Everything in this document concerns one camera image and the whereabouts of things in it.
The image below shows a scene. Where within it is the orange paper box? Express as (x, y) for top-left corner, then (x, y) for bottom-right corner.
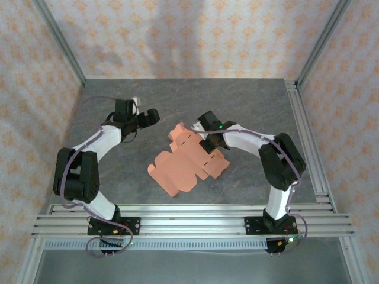
(147, 122), (231, 198)

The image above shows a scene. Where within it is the grey metal lower sheet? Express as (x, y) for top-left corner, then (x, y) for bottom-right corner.
(32, 250), (355, 284)

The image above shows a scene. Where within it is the long aluminium base rail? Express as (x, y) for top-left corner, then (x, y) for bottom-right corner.
(31, 203), (356, 238)

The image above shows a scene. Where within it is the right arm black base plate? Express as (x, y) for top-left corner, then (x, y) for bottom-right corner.
(243, 215), (297, 236)

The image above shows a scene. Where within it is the aluminium side rail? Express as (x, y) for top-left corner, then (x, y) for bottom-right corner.
(284, 79), (338, 213)

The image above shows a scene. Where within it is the aluminium frame post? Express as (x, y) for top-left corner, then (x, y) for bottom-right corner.
(31, 0), (87, 88)
(295, 0), (352, 89)

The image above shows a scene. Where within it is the grey slotted cable duct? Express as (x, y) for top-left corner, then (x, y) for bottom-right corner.
(43, 238), (269, 251)

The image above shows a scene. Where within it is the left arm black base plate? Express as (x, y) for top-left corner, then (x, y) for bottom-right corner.
(87, 217), (141, 237)

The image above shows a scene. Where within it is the aluminium frame leg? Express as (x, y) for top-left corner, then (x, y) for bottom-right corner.
(16, 236), (45, 284)
(339, 236), (372, 284)

